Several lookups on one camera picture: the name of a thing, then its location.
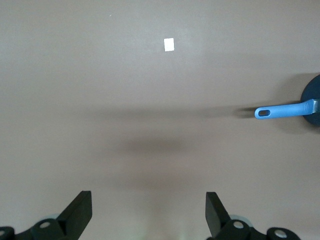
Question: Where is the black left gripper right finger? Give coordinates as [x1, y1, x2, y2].
[205, 191, 253, 240]

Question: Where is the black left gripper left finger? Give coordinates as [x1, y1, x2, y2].
[29, 190, 93, 240]

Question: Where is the small white tape square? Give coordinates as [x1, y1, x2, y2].
[164, 37, 175, 52]

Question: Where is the black pot with blue handle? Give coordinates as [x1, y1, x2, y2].
[254, 73, 320, 128]

